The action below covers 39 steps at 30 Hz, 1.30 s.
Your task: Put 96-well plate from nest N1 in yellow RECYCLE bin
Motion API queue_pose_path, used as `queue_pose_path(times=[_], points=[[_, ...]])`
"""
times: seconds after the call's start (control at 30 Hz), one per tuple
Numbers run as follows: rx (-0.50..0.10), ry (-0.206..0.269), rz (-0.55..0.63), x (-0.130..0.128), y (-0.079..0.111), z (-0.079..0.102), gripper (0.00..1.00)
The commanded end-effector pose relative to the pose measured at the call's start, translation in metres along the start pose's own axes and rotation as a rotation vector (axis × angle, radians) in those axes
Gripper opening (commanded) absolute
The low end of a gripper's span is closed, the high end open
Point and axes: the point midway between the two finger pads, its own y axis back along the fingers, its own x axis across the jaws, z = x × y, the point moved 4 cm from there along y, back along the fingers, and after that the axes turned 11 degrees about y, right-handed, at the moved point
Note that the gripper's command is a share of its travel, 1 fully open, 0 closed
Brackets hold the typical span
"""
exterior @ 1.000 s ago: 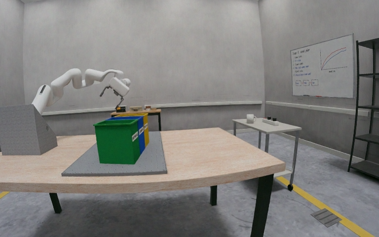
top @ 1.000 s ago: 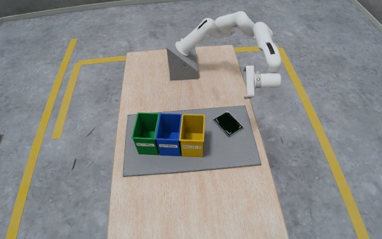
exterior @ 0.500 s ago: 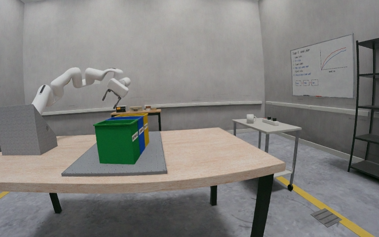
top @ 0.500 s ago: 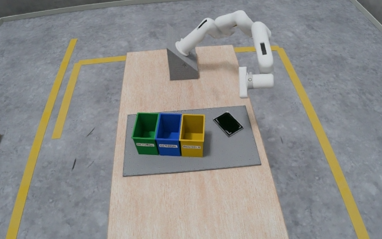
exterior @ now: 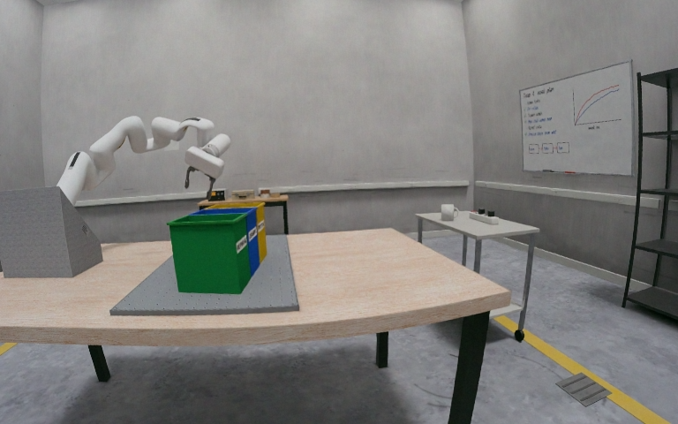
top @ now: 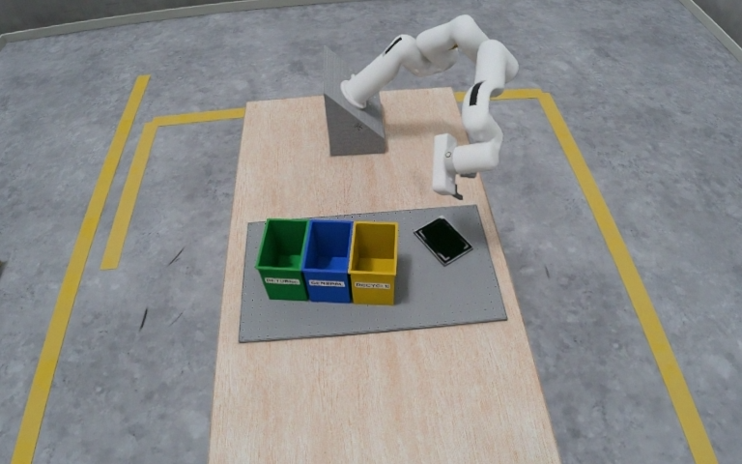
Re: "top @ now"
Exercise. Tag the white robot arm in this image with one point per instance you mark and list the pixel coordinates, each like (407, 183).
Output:
(495, 66)

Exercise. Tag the green bin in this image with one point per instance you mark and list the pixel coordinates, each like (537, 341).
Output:
(280, 250)

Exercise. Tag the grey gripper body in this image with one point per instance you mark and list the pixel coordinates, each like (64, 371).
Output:
(442, 183)

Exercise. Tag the blue bin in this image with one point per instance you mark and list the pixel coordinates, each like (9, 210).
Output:
(326, 261)

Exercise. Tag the yellow open bin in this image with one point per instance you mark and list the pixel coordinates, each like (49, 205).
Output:
(372, 263)

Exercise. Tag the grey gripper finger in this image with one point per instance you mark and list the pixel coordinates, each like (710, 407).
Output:
(457, 195)

